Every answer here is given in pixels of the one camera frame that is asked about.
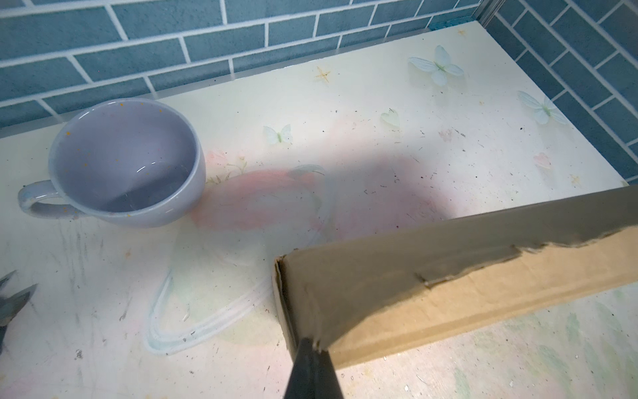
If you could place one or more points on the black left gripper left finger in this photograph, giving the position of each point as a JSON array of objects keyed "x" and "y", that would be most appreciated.
[{"x": 303, "y": 378}]

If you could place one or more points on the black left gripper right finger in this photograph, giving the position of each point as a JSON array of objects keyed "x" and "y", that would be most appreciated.
[{"x": 327, "y": 385}]

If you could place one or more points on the brown cardboard box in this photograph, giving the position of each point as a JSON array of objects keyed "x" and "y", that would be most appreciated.
[{"x": 368, "y": 298}]

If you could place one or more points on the lavender ceramic cup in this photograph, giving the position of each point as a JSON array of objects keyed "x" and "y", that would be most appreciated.
[{"x": 132, "y": 162}]

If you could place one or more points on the aluminium corner post right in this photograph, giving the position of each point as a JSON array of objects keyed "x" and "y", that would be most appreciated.
[{"x": 486, "y": 11}]

